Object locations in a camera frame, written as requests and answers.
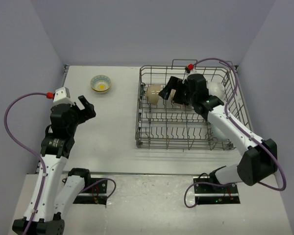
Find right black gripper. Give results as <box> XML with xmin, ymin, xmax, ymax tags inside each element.
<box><xmin>159</xmin><ymin>76</ymin><xmax>196</xmax><ymax>106</ymax></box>

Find beige bowl brown leaf pattern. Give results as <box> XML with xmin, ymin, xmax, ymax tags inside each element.
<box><xmin>170</xmin><ymin>89</ymin><xmax>177</xmax><ymax>106</ymax></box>

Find plain beige bowl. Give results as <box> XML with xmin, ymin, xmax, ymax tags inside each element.
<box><xmin>146</xmin><ymin>84</ymin><xmax>161</xmax><ymax>105</ymax></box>

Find yellow checkered bowl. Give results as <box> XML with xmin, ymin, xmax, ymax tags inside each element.
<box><xmin>90</xmin><ymin>74</ymin><xmax>112</xmax><ymax>94</ymax></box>

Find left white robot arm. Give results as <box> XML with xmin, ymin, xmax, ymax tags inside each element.
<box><xmin>12</xmin><ymin>92</ymin><xmax>96</xmax><ymax>235</ymax></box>

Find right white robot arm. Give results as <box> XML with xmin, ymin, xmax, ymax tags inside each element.
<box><xmin>159</xmin><ymin>73</ymin><xmax>277</xmax><ymax>192</ymax></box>

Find white bowl rear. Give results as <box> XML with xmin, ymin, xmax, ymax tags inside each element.
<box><xmin>207</xmin><ymin>82</ymin><xmax>225</xmax><ymax>99</ymax></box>

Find white bowl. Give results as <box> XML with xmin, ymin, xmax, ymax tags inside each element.
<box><xmin>207</xmin><ymin>82</ymin><xmax>225</xmax><ymax>99</ymax></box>
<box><xmin>211</xmin><ymin>123</ymin><xmax>229</xmax><ymax>141</ymax></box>

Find white bowl front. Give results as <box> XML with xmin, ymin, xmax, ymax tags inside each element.
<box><xmin>211</xmin><ymin>123</ymin><xmax>229</xmax><ymax>141</ymax></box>

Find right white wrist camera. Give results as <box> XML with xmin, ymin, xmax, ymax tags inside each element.
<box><xmin>185</xmin><ymin>64</ymin><xmax>198</xmax><ymax>79</ymax></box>

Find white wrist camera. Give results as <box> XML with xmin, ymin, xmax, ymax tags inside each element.
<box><xmin>185</xmin><ymin>64</ymin><xmax>198</xmax><ymax>79</ymax></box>
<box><xmin>53</xmin><ymin>87</ymin><xmax>72</xmax><ymax>105</ymax></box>

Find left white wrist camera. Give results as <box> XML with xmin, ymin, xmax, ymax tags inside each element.
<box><xmin>53</xmin><ymin>87</ymin><xmax>72</xmax><ymax>105</ymax></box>

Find grey wire dish rack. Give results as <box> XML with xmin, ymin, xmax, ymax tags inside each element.
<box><xmin>135</xmin><ymin>59</ymin><xmax>252</xmax><ymax>150</ymax></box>

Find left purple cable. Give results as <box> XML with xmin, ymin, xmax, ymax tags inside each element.
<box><xmin>4</xmin><ymin>92</ymin><xmax>117</xmax><ymax>235</ymax></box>

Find purple cable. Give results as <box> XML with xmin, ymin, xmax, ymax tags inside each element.
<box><xmin>4</xmin><ymin>92</ymin><xmax>117</xmax><ymax>235</ymax></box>
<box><xmin>183</xmin><ymin>57</ymin><xmax>286</xmax><ymax>208</ymax></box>

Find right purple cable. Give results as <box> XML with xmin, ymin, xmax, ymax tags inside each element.
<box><xmin>183</xmin><ymin>57</ymin><xmax>286</xmax><ymax>208</ymax></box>

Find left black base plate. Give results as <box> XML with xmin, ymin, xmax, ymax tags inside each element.
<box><xmin>73</xmin><ymin>180</ymin><xmax>107</xmax><ymax>206</ymax></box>

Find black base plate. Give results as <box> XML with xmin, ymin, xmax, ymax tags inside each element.
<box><xmin>193</xmin><ymin>177</ymin><xmax>241</xmax><ymax>205</ymax></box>
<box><xmin>73</xmin><ymin>180</ymin><xmax>107</xmax><ymax>206</ymax></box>

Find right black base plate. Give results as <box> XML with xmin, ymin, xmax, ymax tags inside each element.
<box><xmin>193</xmin><ymin>177</ymin><xmax>241</xmax><ymax>205</ymax></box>

